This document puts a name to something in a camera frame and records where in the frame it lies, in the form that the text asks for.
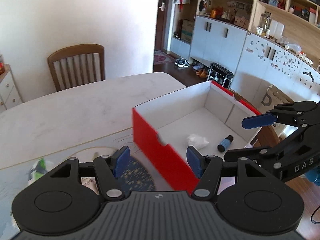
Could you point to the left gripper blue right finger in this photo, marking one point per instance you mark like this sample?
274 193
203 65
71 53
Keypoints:
196 161

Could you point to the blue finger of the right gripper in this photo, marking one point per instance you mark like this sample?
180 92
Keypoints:
258 121

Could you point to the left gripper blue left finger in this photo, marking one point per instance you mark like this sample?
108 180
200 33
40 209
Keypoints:
119 161

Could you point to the blue label dark bottle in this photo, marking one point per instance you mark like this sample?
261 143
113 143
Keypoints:
225 144

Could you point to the white plastic bag with packet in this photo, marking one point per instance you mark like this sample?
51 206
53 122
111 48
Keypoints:
39 169

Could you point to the red white cardboard box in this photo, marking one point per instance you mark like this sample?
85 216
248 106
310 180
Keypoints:
162 126

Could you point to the black shoe rack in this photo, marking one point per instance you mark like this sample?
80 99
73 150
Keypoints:
220 74

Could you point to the grey sneakers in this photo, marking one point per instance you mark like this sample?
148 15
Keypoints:
182 63

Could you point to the wooden chair behind table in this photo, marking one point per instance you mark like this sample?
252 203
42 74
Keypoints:
77 65

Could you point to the red patterned floor rug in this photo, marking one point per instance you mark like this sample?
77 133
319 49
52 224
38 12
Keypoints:
161 57

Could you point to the white sideboard cabinet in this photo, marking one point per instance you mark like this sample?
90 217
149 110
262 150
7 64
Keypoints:
9 95

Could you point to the dark wooden door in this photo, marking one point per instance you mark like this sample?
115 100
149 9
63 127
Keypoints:
161 25

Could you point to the white blue wall cabinets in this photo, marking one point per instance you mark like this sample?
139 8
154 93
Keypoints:
262 42

